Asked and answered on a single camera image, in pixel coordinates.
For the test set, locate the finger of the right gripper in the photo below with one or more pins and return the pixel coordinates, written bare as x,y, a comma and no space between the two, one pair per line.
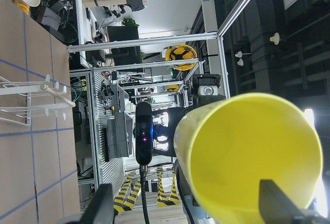
205,89

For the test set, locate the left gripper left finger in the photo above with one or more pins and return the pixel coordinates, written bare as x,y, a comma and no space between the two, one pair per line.
100,209

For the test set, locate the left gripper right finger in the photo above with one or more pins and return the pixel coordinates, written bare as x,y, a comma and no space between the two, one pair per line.
276,207

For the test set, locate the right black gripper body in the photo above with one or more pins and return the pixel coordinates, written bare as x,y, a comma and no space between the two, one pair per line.
175,115

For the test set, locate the yellow plastic cup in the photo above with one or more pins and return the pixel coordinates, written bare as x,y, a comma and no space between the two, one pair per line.
227,147

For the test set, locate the yellow hard hat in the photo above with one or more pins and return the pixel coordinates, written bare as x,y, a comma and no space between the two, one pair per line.
181,52

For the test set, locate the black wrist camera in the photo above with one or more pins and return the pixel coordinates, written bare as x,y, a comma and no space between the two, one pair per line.
143,133

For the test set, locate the white wire cup rack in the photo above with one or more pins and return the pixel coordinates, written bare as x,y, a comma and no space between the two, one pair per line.
35,98

